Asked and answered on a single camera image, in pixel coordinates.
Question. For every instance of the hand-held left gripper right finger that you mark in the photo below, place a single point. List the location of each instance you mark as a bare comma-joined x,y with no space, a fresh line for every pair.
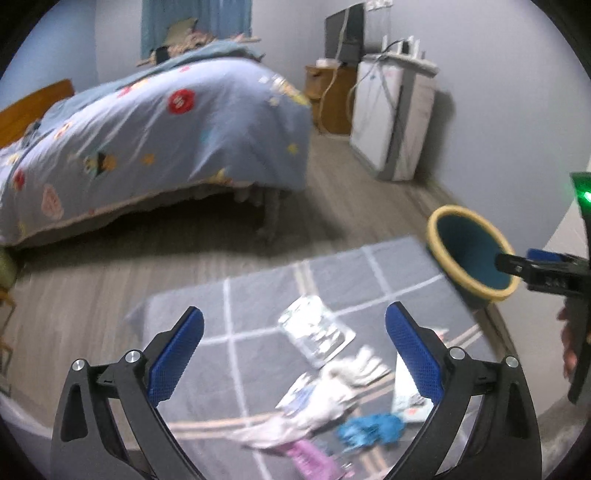
415,355

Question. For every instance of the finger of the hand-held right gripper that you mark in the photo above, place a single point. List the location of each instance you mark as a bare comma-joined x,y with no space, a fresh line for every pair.
547,256
510,263

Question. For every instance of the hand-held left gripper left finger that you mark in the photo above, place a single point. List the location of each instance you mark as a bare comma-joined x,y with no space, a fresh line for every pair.
175,355

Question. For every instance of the green white medicine box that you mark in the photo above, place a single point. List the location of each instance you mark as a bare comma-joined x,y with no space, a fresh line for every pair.
408,392

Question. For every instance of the yellow rimmed teal bin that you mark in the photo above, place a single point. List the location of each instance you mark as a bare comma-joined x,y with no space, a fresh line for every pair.
466,244

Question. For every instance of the white gloves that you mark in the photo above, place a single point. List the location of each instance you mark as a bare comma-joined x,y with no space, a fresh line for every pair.
346,383

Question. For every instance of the blue glove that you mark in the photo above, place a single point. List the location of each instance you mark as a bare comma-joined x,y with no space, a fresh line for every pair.
369,428

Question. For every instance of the silver foil medicine sachet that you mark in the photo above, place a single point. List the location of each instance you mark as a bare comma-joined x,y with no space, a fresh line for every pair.
316,330

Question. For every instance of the pink plastic packet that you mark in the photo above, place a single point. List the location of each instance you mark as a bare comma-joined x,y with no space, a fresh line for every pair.
310,458

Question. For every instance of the person's right hand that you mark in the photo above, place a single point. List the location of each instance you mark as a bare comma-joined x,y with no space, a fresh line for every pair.
568,346

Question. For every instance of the grey checked mat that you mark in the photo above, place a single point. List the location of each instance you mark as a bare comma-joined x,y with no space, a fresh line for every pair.
258,314

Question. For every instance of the small white printed packet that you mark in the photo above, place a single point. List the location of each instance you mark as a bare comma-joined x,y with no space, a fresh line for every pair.
299,394

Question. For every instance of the wooden chair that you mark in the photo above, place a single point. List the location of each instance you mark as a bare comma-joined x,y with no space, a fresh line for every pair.
5,341

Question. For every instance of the green storage box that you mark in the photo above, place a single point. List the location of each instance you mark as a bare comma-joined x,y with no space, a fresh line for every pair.
6,270

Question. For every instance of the white air purifier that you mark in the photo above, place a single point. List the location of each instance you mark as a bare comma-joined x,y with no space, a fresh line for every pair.
374,120

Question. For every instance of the bed with cartoon duvet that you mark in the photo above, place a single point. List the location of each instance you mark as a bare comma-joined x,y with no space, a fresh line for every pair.
161,138

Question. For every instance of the white router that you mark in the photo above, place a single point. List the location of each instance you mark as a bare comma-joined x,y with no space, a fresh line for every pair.
406,50

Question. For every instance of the wooden nightstand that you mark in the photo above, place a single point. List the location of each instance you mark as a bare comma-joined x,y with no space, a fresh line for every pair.
332,101

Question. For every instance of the black monitor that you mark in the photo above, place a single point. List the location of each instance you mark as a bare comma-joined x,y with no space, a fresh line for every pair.
344,32

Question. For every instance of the wooden bed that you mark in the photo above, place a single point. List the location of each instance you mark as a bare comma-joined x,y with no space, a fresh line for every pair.
37,104

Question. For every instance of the small black stand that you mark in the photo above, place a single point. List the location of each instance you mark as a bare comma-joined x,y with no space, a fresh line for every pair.
161,54

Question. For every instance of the pile of plaid clothes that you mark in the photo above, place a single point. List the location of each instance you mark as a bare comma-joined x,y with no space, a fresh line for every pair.
207,41

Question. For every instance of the green pillow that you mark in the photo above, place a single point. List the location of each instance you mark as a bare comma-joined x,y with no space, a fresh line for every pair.
182,31

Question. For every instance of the blue curtain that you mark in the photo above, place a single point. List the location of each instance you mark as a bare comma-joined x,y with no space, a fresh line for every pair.
198,18

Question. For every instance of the white wall power strip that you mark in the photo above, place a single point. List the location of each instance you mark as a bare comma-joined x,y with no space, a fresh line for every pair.
378,3

